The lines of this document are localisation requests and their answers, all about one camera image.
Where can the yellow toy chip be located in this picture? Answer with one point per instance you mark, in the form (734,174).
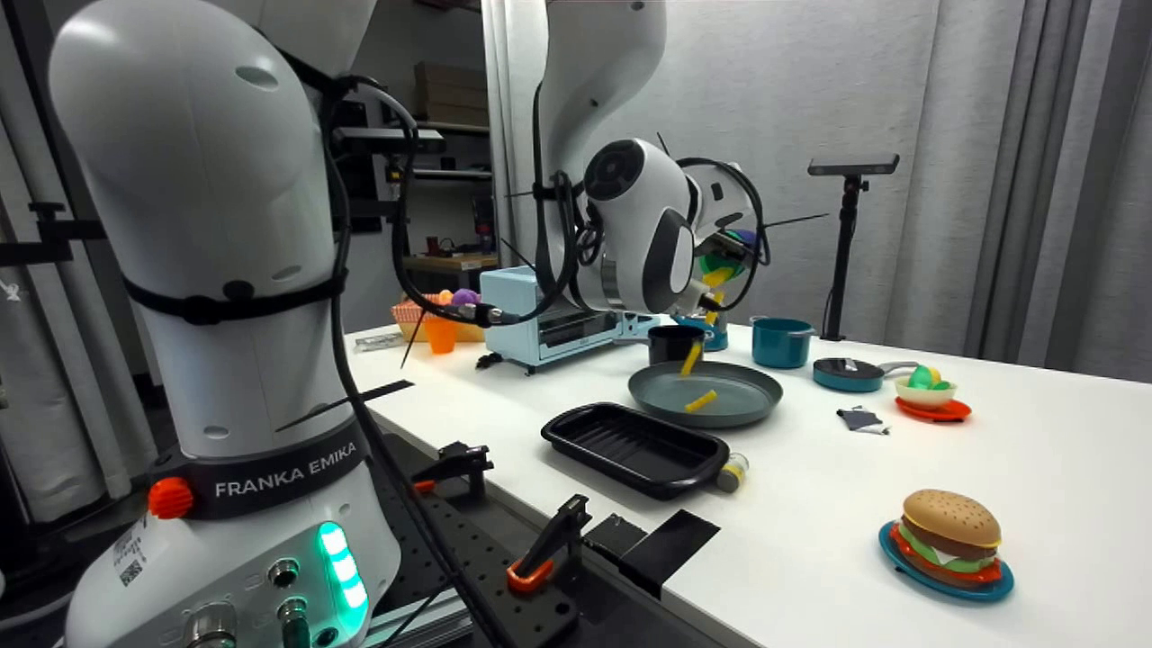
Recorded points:
(694,359)
(713,280)
(699,401)

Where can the gray plate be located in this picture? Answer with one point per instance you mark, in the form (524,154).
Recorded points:
(720,399)

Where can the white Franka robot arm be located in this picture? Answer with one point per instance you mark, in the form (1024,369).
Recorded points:
(203,238)

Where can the small orange plate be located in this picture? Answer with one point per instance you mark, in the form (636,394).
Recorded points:
(936,411)

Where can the small teal plate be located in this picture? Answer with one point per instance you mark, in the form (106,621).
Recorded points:
(948,590)

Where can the light blue toy toaster oven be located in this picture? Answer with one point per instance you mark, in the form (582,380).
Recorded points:
(526,344)

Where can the black pot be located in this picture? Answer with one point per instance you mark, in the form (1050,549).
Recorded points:
(670,347)

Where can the purple toy fruit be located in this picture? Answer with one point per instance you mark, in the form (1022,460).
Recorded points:
(465,296)

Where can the black ridged grill tray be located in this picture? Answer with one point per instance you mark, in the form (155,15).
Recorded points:
(630,449)

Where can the orange basket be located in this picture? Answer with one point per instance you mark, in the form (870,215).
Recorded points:
(444,328)

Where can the blue toy kettle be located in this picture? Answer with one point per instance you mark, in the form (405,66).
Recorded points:
(719,336)

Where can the dark storage shelf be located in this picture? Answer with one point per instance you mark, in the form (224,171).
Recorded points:
(453,174)

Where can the teal pot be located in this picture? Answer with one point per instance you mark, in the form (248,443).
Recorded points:
(782,344)

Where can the small pale yellow toy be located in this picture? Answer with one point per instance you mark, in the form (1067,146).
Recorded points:
(734,472)

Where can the small teal frying pan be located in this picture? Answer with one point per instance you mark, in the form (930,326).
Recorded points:
(848,376)

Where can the black stand with flat top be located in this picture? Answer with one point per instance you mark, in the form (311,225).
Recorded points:
(851,238)

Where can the small black gray clip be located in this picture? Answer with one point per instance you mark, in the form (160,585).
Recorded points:
(861,419)

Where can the toy hamburger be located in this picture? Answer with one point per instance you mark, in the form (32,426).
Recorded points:
(953,534)

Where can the black flat bracket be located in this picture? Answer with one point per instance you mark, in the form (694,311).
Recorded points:
(662,546)

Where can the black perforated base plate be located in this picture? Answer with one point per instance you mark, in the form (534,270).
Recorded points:
(480,551)

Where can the black mount bar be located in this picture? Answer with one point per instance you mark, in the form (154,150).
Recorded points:
(50,230)

